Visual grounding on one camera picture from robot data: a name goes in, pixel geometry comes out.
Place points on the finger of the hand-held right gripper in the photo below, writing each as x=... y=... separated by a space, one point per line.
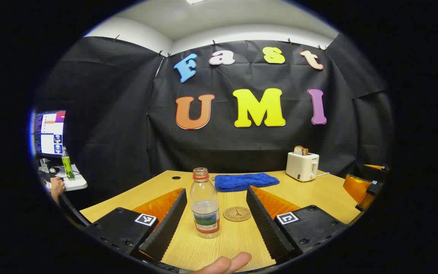
x=356 y=188
x=375 y=171

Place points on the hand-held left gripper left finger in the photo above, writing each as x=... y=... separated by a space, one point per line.
x=165 y=228

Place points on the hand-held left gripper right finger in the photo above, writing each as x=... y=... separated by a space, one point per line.
x=266 y=224

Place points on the round brown coaster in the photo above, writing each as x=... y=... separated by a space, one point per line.
x=237 y=214

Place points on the clear plastic water bottle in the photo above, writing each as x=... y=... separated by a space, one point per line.
x=205 y=213

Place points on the green drink bottle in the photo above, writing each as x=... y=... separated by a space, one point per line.
x=67 y=165

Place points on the blue folded towel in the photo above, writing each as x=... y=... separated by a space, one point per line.
x=245 y=182

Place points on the white toaster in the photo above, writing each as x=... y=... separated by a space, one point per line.
x=302 y=165

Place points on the bread slice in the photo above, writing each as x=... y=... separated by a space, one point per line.
x=300 y=150

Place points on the white side desk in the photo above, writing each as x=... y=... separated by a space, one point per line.
x=72 y=184

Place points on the computer monitor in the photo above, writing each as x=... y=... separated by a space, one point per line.
x=49 y=133

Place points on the ceiling light panel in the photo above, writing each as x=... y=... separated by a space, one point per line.
x=196 y=1

